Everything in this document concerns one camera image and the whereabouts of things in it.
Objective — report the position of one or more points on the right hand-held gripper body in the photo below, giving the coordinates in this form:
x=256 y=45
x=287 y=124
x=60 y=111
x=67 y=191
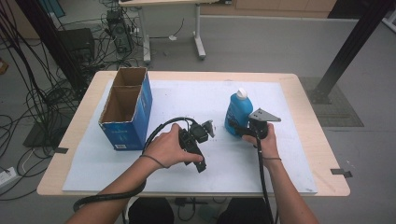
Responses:
x=261 y=116

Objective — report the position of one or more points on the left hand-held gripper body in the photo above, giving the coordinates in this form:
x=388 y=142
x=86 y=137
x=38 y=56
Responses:
x=199 y=132

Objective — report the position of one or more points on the blue plastic bottle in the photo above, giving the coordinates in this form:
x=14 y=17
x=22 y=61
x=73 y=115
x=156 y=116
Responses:
x=238 y=110

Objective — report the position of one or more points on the person's left hand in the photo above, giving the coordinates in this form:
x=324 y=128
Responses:
x=166 y=147

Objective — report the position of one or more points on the person's right hand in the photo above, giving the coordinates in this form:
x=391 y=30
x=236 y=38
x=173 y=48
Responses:
x=269 y=147

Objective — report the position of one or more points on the thin wrist band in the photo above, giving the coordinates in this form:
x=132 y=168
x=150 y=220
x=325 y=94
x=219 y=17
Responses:
x=155 y=161
x=272 y=159

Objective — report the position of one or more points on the white foam board mat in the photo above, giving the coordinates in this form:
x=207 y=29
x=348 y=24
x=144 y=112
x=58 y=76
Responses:
x=193 y=99

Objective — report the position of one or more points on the person's right leg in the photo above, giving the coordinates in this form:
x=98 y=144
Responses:
x=243 y=213

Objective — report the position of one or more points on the person's leg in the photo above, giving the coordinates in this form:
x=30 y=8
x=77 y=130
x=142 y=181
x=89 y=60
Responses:
x=151 y=213
x=243 y=213

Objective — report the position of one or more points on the person's left leg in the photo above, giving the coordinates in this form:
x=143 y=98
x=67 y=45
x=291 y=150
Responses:
x=151 y=213

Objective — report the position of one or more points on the blue cardboard box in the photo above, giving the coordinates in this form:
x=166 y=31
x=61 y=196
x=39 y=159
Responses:
x=132 y=124

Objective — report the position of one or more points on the light wooden table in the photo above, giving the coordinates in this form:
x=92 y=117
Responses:
x=323 y=149

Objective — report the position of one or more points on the grey floor mat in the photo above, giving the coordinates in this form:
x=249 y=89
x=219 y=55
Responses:
x=342 y=112

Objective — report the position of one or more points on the white background desk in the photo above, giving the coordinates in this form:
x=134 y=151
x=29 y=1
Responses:
x=199 y=37

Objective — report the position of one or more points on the black tape strip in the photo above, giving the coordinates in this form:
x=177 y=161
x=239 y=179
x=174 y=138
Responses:
x=61 y=150
x=341 y=172

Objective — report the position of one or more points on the white power adapter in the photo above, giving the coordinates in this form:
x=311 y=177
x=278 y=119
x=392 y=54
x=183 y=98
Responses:
x=172 y=38

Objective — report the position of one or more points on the wooden cabinet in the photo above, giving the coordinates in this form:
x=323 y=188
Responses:
x=280 y=7

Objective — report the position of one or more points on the black computer tower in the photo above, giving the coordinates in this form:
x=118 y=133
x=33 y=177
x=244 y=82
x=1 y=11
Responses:
x=120 y=31

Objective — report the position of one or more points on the black equipment box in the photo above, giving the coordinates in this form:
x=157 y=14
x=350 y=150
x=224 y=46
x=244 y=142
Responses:
x=77 y=42

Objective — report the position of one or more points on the white power strip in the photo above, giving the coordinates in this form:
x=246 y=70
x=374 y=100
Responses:
x=7 y=177

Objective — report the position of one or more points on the black metal post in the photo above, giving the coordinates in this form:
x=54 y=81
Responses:
x=53 y=40
x=358 y=34

